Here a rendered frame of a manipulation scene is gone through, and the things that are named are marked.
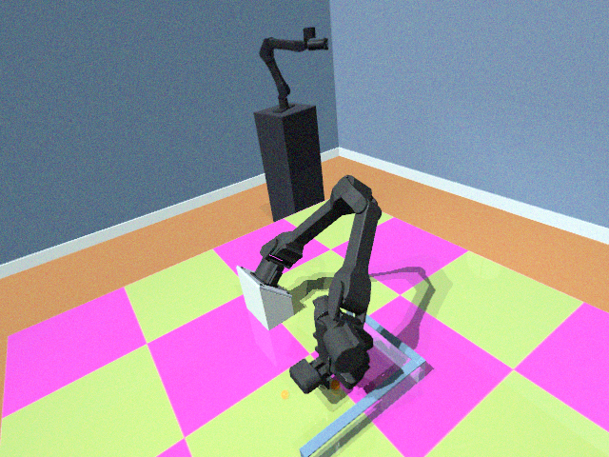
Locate clear blue l-shaped low wall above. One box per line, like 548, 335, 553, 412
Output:
300, 314, 426, 457

